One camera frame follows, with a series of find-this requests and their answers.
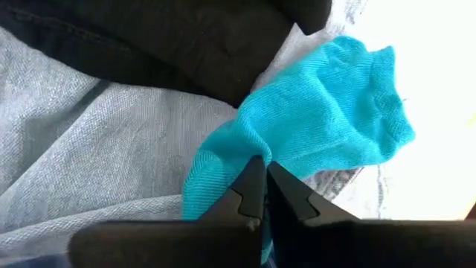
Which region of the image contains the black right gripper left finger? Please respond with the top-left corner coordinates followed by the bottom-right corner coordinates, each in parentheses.
top-left (68, 155), bottom-right (267, 268)

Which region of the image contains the black garment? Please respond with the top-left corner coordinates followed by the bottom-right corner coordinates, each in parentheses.
top-left (0, 0), bottom-right (334, 109)

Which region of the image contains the teal sock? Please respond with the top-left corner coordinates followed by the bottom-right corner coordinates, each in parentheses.
top-left (181, 35), bottom-right (417, 265)

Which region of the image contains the grey heathered garment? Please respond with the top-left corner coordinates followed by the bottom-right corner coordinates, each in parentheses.
top-left (0, 25), bottom-right (239, 262)

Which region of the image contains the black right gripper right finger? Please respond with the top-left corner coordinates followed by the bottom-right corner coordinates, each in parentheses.
top-left (266, 160), bottom-right (476, 268)

